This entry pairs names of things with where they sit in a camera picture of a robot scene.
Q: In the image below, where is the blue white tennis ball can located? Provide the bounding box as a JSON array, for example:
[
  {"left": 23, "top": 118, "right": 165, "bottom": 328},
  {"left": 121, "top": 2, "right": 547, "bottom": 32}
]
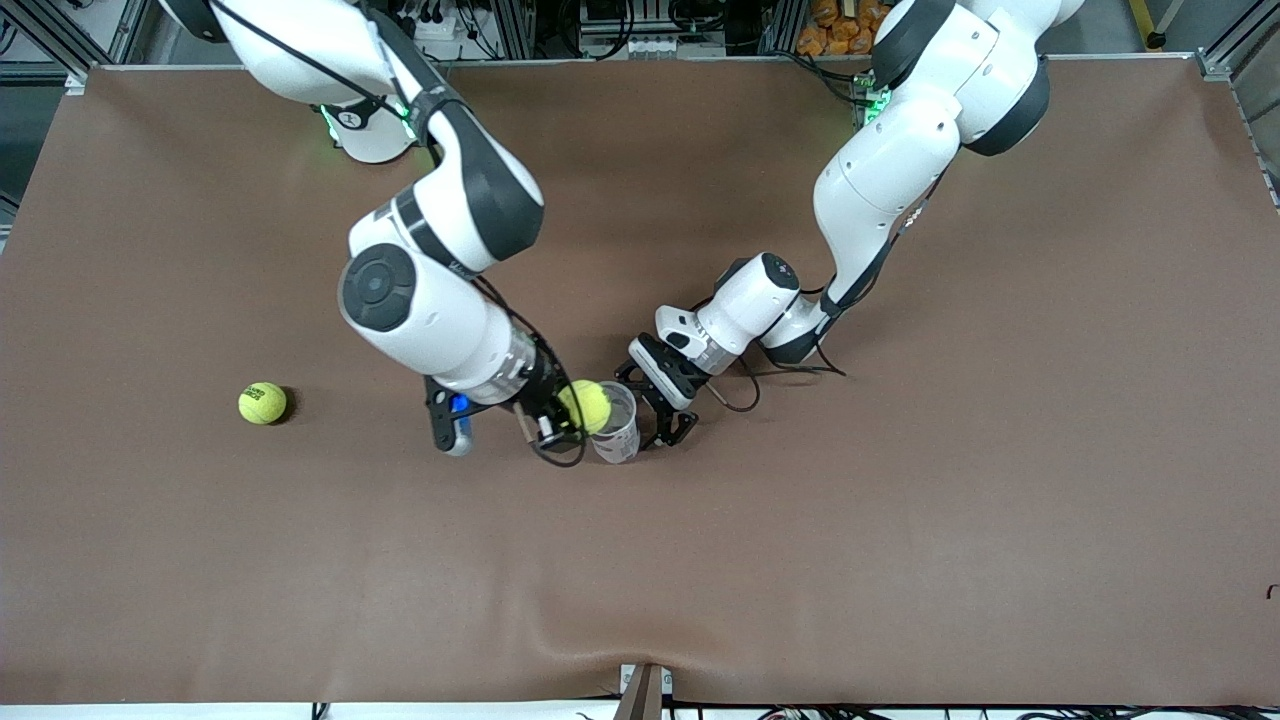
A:
[{"left": 590, "top": 380, "right": 641, "bottom": 465}]

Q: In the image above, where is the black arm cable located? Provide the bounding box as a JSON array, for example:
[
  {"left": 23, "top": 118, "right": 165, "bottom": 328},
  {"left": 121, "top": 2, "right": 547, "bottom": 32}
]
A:
[
  {"left": 695, "top": 170, "right": 951, "bottom": 414},
  {"left": 205, "top": 0, "right": 591, "bottom": 469}
]

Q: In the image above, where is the electronics rack with cables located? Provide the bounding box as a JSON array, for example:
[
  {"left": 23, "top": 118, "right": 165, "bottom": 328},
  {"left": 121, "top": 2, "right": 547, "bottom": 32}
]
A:
[{"left": 490, "top": 0, "right": 801, "bottom": 61}]

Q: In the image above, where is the orange objects pile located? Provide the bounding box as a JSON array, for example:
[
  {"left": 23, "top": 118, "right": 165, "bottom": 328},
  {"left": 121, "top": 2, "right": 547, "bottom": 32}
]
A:
[{"left": 797, "top": 0, "right": 896, "bottom": 57}]

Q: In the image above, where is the white power strip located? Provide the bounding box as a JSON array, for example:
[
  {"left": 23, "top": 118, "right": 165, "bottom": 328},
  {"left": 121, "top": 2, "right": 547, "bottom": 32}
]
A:
[{"left": 405, "top": 8, "right": 461, "bottom": 43}]

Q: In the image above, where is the yellow stick black base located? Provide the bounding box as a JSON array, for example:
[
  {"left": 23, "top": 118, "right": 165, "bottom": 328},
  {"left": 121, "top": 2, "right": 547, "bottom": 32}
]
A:
[{"left": 1128, "top": 0, "right": 1168, "bottom": 51}]

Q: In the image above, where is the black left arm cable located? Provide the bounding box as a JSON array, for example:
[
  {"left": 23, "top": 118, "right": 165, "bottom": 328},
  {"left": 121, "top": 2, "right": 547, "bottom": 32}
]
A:
[{"left": 695, "top": 170, "right": 951, "bottom": 414}]

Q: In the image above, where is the aluminium frame profile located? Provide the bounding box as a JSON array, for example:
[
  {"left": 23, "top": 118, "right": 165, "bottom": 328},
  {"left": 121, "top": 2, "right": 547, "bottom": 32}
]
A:
[
  {"left": 1195, "top": 0, "right": 1280, "bottom": 211},
  {"left": 0, "top": 0, "right": 151, "bottom": 96}
]

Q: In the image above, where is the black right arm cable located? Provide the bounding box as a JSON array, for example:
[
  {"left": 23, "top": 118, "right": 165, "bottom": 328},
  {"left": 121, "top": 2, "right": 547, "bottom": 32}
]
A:
[{"left": 205, "top": 0, "right": 591, "bottom": 469}]

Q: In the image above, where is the yellow tennis ball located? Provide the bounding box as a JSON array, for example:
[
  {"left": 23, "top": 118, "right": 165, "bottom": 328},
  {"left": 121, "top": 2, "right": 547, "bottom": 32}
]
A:
[{"left": 238, "top": 381, "right": 288, "bottom": 426}]

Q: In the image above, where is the yellow tennis ball Wilson print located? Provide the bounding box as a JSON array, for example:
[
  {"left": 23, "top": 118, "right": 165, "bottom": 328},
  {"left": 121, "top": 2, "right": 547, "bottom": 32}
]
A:
[{"left": 558, "top": 379, "right": 613, "bottom": 437}]

